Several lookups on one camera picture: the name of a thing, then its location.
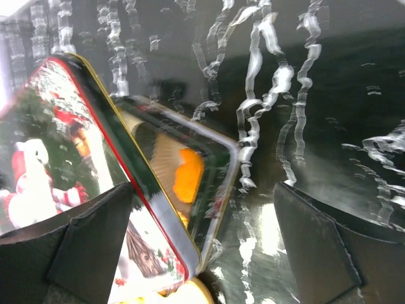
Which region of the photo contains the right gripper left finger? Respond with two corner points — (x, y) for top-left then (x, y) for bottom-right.
(1, 183), (133, 303)

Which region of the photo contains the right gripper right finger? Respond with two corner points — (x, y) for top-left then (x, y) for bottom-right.
(274, 182), (404, 303)

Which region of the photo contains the gold tin lid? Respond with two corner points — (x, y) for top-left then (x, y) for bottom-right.
(1, 54), (201, 303)

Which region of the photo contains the yellow pineapple cookie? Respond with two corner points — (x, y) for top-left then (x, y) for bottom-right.
(172, 148), (204, 203)

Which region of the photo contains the gold cookie tin box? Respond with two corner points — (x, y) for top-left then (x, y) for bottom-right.
(115, 96), (239, 267)

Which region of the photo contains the yellow plastic tray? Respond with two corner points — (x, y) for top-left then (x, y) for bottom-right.
(121, 278), (215, 304)

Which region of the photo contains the white paper cup back-right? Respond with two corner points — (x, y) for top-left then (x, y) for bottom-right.
(149, 133), (191, 217)

